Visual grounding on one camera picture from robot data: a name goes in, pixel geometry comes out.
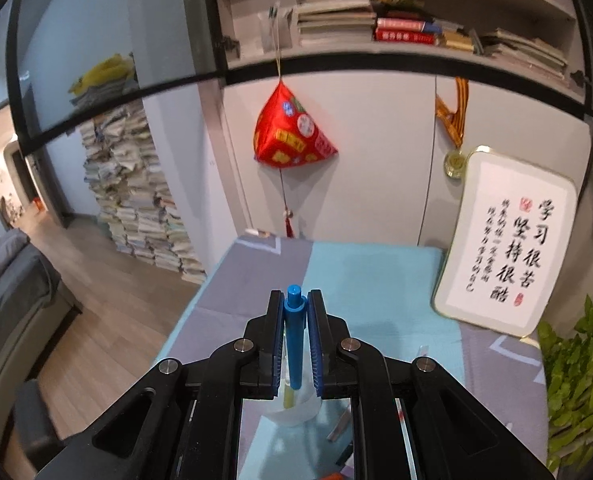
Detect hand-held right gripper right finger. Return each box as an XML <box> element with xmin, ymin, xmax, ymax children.
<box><xmin>309</xmin><ymin>288</ymin><xmax>553</xmax><ymax>480</ymax></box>

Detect green potted plant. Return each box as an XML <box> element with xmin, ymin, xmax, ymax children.
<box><xmin>535</xmin><ymin>294</ymin><xmax>593</xmax><ymax>475</ymax></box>

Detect grey sofa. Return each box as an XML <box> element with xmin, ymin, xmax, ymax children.
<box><xmin>0</xmin><ymin>229</ymin><xmax>83</xmax><ymax>442</ymax></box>

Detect translucent pen cup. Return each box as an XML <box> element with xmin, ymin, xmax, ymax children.
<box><xmin>262</xmin><ymin>387</ymin><xmax>323</xmax><ymax>429</ymax></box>

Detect yellow bag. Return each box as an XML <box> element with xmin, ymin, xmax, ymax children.
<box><xmin>68</xmin><ymin>54</ymin><xmax>138</xmax><ymax>107</ymax></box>

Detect tall pile of papers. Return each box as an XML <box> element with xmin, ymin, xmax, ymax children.
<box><xmin>78</xmin><ymin>101</ymin><xmax>208</xmax><ymax>287</ymax></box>

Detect blue pen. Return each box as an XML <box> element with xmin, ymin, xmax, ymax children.
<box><xmin>283</xmin><ymin>284</ymin><xmax>308</xmax><ymax>392</ymax></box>

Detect stack of red books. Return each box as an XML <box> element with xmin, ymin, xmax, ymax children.
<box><xmin>373</xmin><ymin>16</ymin><xmax>443</xmax><ymax>46</ymax></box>

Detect gold medal with striped ribbon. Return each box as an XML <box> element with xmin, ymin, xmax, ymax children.
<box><xmin>435</xmin><ymin>76</ymin><xmax>471</xmax><ymax>180</ymax></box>

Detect blue grey printed table mat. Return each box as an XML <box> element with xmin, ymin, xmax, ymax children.
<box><xmin>155</xmin><ymin>236</ymin><xmax>551</xmax><ymax>480</ymax></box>

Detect stack of pale books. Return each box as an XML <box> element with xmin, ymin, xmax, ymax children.
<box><xmin>293</xmin><ymin>0</ymin><xmax>378</xmax><ymax>49</ymax></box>

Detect gold framed calligraphy sign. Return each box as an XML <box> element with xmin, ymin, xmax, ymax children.
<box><xmin>431</xmin><ymin>145</ymin><xmax>578</xmax><ymax>339</ymax></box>

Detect grey wall bookshelf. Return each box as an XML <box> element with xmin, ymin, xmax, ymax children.
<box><xmin>213</xmin><ymin>0</ymin><xmax>593</xmax><ymax>107</ymax></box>

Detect red pyramid hanging ornament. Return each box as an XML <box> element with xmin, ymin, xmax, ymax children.
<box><xmin>253</xmin><ymin>50</ymin><xmax>339</xmax><ymax>239</ymax></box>

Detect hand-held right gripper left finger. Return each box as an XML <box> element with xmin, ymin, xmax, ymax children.
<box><xmin>35</xmin><ymin>289</ymin><xmax>284</xmax><ymax>480</ymax></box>

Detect pile of grey booklets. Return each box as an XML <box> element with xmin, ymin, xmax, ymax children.
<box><xmin>481</xmin><ymin>27</ymin><xmax>571</xmax><ymax>82</ymax></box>

